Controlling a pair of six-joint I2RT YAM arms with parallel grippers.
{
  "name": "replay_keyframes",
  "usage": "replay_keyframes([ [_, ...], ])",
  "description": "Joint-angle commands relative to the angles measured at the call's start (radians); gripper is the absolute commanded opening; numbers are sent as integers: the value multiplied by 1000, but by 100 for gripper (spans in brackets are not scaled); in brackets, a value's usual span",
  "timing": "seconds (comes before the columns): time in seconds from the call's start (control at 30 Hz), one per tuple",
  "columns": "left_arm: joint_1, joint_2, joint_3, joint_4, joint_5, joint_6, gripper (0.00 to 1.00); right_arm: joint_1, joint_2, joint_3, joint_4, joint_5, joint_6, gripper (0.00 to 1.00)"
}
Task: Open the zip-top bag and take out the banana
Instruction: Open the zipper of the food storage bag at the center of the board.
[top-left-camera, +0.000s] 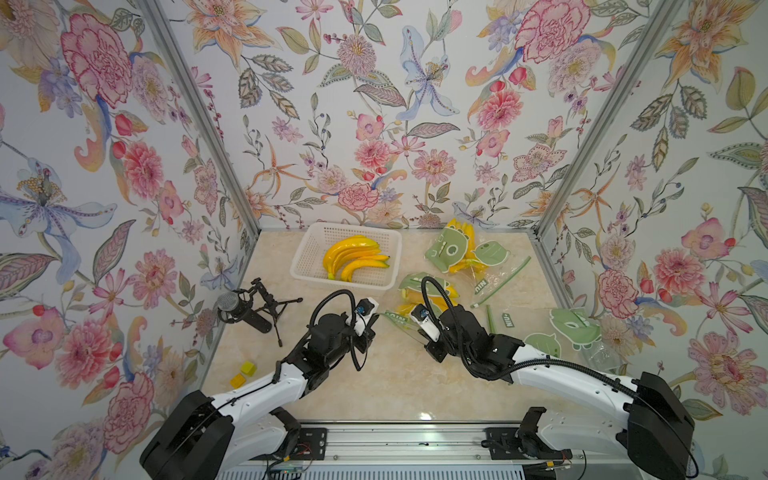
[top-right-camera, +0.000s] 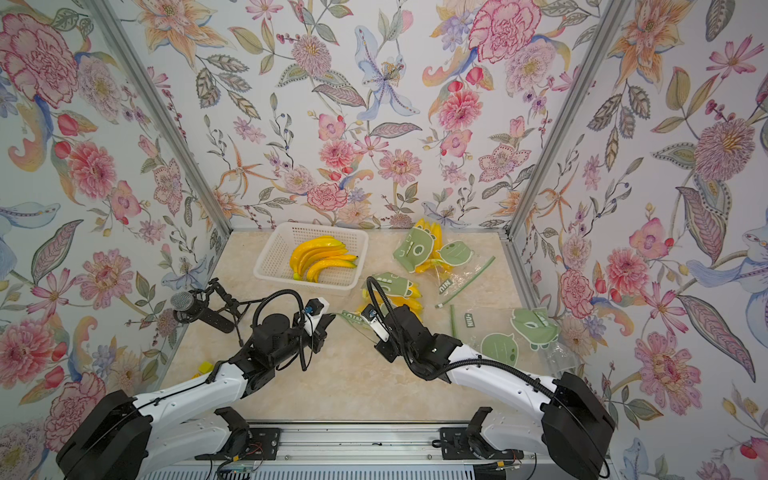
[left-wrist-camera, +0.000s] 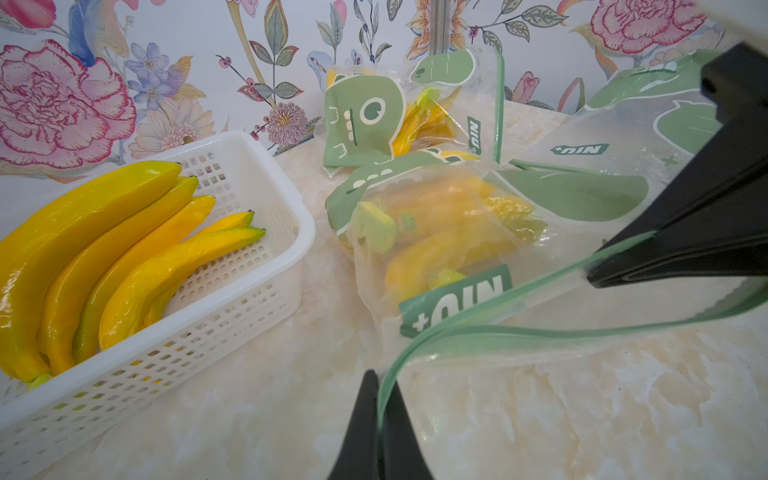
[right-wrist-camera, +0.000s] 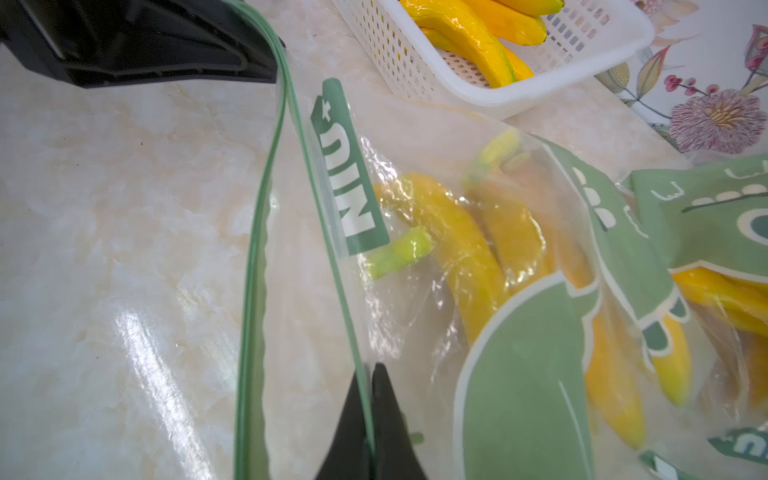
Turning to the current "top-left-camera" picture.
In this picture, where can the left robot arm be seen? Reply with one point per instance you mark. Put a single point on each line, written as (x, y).
(207, 435)

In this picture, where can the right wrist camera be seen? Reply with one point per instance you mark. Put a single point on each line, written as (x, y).
(422, 317)

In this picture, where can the yellow block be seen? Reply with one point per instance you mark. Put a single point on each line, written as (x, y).
(238, 381)
(248, 369)

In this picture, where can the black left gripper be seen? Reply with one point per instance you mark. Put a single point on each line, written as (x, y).
(368, 332)

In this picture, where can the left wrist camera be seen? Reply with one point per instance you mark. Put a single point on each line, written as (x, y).
(365, 315)

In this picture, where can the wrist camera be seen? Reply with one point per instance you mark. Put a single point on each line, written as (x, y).
(365, 315)
(422, 317)

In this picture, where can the zip-top bag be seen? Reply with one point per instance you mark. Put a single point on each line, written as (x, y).
(563, 333)
(411, 296)
(490, 266)

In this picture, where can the yellow banana bunch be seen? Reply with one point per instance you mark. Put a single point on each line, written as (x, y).
(343, 259)

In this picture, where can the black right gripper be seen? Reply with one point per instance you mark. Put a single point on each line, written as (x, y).
(436, 353)

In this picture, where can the aluminium front rail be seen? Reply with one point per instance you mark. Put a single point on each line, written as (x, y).
(408, 447)

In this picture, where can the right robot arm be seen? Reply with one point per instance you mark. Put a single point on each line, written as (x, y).
(639, 417)

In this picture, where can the white plastic basket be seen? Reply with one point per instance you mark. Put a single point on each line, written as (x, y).
(307, 261)

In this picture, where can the black microphone on tripod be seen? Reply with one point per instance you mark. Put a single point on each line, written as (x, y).
(255, 306)

